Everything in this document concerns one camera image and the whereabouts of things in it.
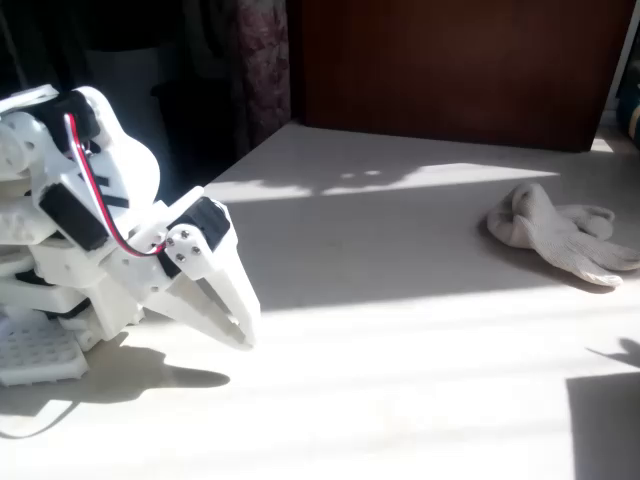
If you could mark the brown wooden cabinet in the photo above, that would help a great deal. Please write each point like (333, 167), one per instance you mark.
(450, 65)

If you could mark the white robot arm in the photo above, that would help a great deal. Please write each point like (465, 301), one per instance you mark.
(130, 160)

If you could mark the white door frame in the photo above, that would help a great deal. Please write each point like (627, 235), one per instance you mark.
(625, 50)

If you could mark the white knitted work glove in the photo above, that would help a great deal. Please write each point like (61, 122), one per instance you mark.
(560, 235)

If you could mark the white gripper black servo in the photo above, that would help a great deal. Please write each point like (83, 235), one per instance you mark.
(186, 250)

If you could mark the floral patterned curtain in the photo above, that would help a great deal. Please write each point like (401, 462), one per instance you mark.
(265, 60)

